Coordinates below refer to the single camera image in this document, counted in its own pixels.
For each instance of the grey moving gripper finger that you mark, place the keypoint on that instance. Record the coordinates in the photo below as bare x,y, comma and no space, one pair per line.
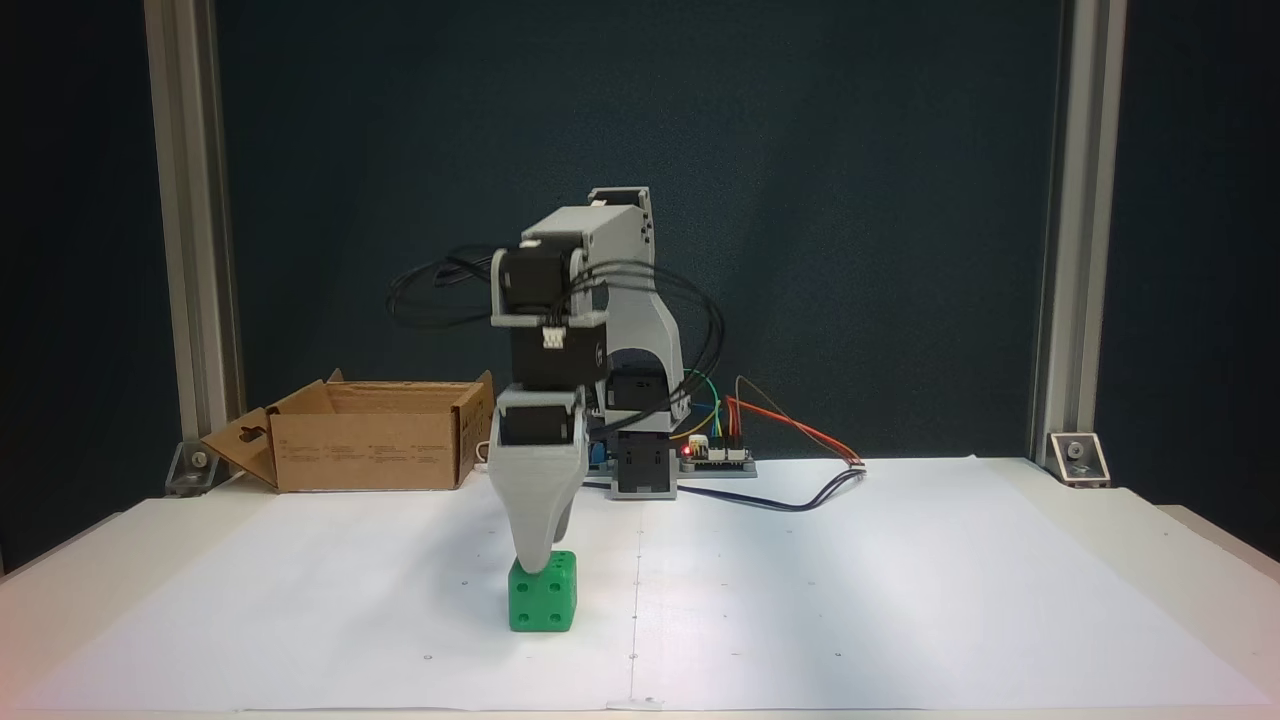
566,525

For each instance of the green dice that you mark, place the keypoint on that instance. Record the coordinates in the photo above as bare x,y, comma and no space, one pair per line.
545,605

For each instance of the aluminium frame post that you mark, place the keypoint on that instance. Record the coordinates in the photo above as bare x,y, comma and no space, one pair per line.
1080,250
195,250

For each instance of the small white-connector circuit board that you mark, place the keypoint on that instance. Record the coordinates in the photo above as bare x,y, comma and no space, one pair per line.
718,458

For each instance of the grey black Koch robot arm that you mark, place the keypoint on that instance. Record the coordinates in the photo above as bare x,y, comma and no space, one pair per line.
640,320

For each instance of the brown cardboard box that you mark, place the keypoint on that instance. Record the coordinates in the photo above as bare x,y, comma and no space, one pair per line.
370,450

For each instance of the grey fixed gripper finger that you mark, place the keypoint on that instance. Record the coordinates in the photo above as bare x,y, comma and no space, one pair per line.
535,500

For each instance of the metal corner bracket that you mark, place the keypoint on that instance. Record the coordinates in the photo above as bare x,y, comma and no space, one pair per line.
192,468
1078,458

